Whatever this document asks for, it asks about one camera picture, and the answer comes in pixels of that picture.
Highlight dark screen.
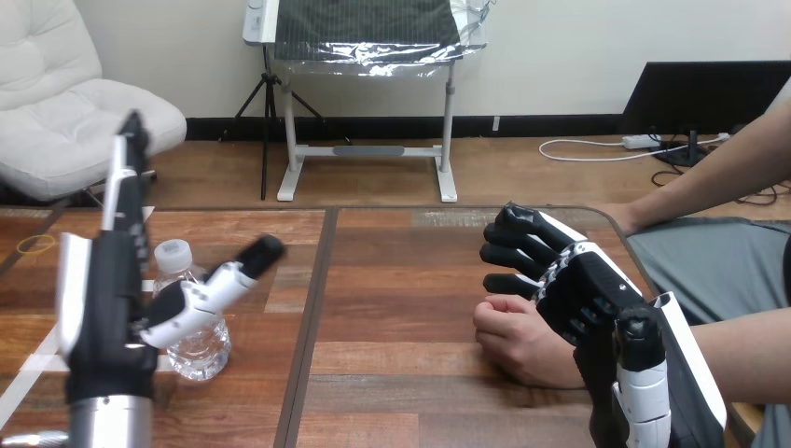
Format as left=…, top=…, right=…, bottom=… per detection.
left=620, top=60, right=791, bottom=169

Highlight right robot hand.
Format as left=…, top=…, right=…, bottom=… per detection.
left=479, top=202, right=728, bottom=448

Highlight white power cable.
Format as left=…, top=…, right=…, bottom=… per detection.
left=538, top=132, right=731, bottom=164

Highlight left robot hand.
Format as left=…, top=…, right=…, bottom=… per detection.
left=55, top=109, right=288, bottom=404

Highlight black tripod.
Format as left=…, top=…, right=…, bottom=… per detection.
left=219, top=43, right=354, bottom=203

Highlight white cushioned chair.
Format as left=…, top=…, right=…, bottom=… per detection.
left=0, top=0, right=187, bottom=203

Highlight person's hand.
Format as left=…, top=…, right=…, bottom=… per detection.
left=590, top=203, right=645, bottom=237
left=472, top=294, right=587, bottom=391

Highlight person's body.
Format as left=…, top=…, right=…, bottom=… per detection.
left=627, top=77, right=791, bottom=448

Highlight clear water bottle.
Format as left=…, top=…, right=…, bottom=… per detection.
left=151, top=239, right=233, bottom=383

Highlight person's forearm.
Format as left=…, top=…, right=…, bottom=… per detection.
left=627, top=100, right=791, bottom=233
left=688, top=305, right=791, bottom=407

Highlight foil sheet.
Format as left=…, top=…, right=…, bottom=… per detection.
left=271, top=0, right=490, bottom=79

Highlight white desk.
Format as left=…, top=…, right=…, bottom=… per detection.
left=242, top=0, right=490, bottom=204

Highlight white power strip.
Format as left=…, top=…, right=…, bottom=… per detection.
left=621, top=133, right=663, bottom=151

